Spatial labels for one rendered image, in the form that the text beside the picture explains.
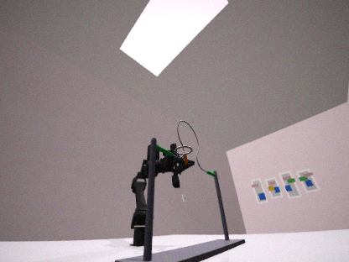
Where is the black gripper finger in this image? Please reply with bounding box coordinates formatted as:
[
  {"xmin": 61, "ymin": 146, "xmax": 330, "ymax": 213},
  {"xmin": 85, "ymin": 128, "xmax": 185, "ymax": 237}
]
[
  {"xmin": 179, "ymin": 163, "xmax": 195, "ymax": 175},
  {"xmin": 178, "ymin": 158, "xmax": 195, "ymax": 165}
]

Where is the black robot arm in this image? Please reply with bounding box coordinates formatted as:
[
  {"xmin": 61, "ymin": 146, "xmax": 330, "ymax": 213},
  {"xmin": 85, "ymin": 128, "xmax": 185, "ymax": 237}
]
[{"xmin": 130, "ymin": 144, "xmax": 175, "ymax": 247}]

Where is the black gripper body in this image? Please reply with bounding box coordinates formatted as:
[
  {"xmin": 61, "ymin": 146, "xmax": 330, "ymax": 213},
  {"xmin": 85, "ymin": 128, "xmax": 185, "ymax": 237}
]
[{"xmin": 158, "ymin": 144, "xmax": 180, "ymax": 188}]

